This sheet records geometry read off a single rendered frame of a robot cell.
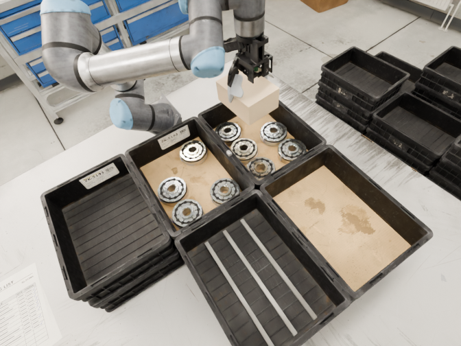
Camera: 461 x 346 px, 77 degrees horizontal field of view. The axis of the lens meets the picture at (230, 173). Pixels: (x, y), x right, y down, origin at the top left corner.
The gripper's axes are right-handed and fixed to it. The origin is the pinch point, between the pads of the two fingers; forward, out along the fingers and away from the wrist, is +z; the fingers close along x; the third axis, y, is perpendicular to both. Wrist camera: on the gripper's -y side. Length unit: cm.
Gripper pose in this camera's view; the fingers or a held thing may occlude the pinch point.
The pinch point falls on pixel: (247, 90)
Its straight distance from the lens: 93.8
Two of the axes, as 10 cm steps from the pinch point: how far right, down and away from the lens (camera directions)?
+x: 7.9, -5.4, 2.9
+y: 6.1, 6.2, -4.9
